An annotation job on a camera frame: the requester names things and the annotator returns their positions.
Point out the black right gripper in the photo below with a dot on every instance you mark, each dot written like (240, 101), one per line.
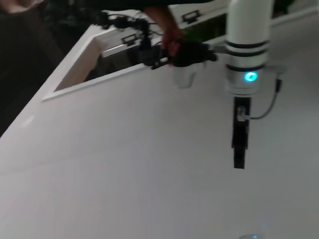
(241, 132)

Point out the black handheld controller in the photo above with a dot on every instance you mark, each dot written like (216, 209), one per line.
(194, 53)

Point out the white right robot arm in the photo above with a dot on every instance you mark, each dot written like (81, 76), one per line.
(249, 25)

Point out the person forearm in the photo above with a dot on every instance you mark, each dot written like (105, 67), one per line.
(162, 17)

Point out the bare person hand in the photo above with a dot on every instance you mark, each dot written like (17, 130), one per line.
(174, 35)

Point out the clear plastic beaker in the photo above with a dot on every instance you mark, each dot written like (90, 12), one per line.
(184, 77)

